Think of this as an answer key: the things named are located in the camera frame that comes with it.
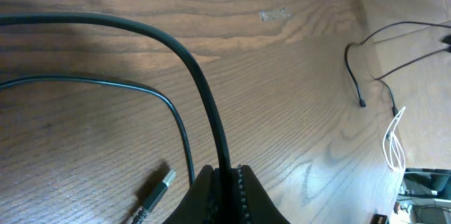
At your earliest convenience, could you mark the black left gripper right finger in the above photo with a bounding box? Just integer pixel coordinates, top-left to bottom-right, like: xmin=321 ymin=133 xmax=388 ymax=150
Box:
xmin=237 ymin=165 xmax=289 ymax=224

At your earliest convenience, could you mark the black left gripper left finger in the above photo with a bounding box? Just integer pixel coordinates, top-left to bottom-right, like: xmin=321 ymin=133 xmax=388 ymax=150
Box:
xmin=163 ymin=165 xmax=214 ymax=224

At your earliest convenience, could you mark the black USB cable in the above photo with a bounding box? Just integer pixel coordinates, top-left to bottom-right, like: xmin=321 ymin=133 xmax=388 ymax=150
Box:
xmin=343 ymin=20 xmax=451 ymax=118
xmin=0 ymin=12 xmax=233 ymax=224

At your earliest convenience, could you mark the white USB cable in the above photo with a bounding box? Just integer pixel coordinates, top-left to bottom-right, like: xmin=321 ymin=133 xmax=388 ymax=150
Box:
xmin=382 ymin=106 xmax=407 ymax=174

